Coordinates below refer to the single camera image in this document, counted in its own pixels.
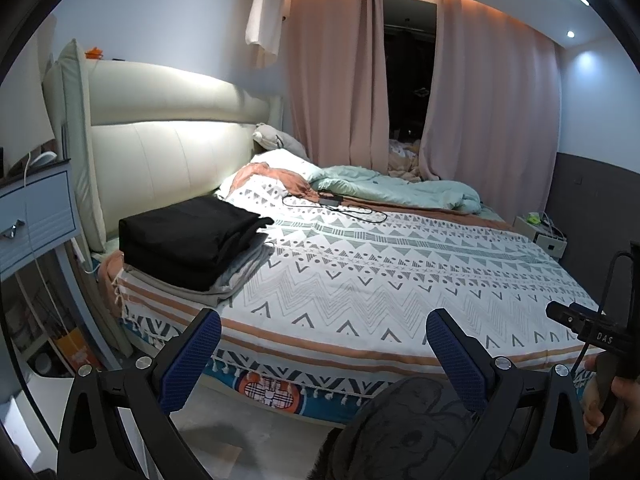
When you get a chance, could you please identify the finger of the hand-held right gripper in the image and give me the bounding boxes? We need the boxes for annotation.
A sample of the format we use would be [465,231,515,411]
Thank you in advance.
[545,301,601,335]

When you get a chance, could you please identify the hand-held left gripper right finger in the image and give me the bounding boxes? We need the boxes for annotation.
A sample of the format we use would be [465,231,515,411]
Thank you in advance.
[425,308,593,480]

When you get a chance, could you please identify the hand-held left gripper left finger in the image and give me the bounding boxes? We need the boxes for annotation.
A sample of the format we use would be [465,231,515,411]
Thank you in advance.
[57,308,222,480]

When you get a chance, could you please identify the black pants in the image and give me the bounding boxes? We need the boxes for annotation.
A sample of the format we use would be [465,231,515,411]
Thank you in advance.
[118,196,275,292]

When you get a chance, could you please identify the grey folded clothes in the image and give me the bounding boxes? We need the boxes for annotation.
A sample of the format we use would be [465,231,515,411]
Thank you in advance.
[200,242,275,306]

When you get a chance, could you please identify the person's right hand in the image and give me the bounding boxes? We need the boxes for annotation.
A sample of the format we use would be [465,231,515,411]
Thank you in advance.
[582,355,640,436]

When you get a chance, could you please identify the beige folded cloth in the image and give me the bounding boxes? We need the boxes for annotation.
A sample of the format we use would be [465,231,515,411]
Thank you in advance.
[119,264,237,309]

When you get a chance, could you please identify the small white nightstand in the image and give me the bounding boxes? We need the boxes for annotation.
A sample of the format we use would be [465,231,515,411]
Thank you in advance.
[515,212,569,262]

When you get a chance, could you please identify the grey printed shirt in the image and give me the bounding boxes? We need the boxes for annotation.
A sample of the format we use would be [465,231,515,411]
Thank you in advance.
[305,375,506,480]

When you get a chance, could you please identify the patterned bed blanket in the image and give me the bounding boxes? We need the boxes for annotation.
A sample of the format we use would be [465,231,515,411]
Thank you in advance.
[115,180,601,416]

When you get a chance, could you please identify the orange box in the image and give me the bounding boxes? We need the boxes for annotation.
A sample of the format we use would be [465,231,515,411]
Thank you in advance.
[54,327,97,377]

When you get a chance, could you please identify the mint green duvet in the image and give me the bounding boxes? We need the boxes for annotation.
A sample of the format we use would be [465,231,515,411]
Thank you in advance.
[307,164,483,216]

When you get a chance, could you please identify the beige crumpled cloth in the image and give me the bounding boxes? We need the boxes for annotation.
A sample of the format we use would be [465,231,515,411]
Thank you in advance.
[387,137,427,181]

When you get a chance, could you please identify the cream upholstered headboard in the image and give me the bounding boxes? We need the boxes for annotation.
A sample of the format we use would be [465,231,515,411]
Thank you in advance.
[42,39,286,256]

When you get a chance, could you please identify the white pillow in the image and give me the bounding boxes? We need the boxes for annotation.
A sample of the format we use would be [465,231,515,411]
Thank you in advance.
[249,149,321,187]

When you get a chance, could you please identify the blue nightstand drawer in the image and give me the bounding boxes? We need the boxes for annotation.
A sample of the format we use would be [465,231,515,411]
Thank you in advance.
[0,157,84,281]

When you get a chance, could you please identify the pink curtain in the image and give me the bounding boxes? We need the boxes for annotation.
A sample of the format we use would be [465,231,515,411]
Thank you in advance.
[419,0,561,187]
[282,0,397,171]

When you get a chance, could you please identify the grey plush toy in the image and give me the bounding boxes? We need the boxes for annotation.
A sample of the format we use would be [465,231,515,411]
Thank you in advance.
[252,122,308,161]

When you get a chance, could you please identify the white hanging garment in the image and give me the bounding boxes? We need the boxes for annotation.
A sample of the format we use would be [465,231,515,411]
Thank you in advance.
[244,0,289,68]

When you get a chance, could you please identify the black cable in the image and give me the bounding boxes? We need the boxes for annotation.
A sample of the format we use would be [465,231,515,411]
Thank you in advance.
[282,190,388,226]

